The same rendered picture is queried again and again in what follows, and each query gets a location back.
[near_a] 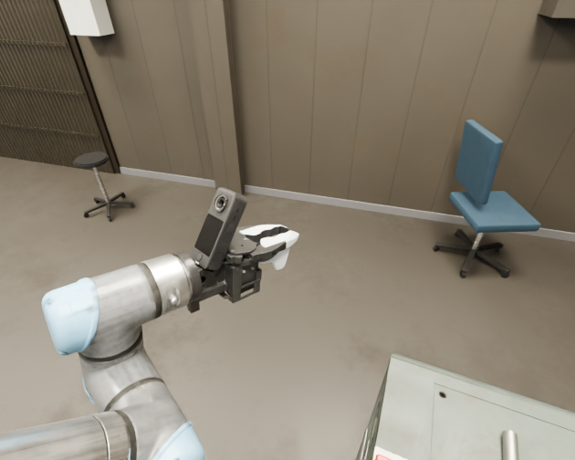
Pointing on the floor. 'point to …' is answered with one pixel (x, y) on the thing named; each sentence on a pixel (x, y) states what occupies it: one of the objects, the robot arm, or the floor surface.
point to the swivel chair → (486, 156)
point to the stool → (99, 181)
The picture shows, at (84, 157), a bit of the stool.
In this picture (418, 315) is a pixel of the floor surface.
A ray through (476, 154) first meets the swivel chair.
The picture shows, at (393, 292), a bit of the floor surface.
